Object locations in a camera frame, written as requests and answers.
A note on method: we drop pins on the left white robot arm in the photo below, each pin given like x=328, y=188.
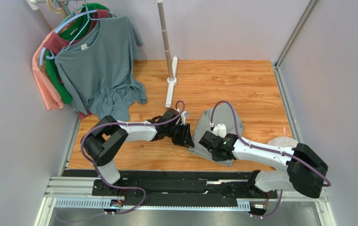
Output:
x=102, y=143

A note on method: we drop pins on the white mesh laundry basket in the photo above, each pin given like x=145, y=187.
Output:
x=283, y=141

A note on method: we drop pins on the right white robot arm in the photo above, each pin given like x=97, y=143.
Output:
x=298, y=168

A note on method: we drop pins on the maroon t-shirt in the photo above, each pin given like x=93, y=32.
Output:
x=73, y=34

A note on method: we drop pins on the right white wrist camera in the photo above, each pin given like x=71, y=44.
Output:
x=219, y=130

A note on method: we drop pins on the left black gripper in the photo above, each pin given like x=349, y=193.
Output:
x=186, y=138

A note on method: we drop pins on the grey cloth napkin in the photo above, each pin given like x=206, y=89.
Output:
x=222, y=115

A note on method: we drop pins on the pink t-shirt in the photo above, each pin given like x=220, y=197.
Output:
x=50, y=95

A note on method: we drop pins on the green t-shirt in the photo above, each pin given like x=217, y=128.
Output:
x=54, y=77

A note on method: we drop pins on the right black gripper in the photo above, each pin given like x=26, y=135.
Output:
x=206, y=141

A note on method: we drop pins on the aluminium frame post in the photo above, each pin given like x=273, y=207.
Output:
x=312, y=4

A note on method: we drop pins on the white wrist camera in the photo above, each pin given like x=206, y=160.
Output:
x=219, y=130
x=182, y=119

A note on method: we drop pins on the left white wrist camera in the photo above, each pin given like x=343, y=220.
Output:
x=182, y=119

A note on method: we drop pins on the white clothes rack stand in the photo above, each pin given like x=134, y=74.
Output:
x=172, y=62

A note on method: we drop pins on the light blue hanger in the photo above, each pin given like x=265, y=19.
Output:
x=68, y=21

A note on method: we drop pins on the grey-blue t-shirt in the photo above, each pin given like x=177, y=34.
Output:
x=98, y=70

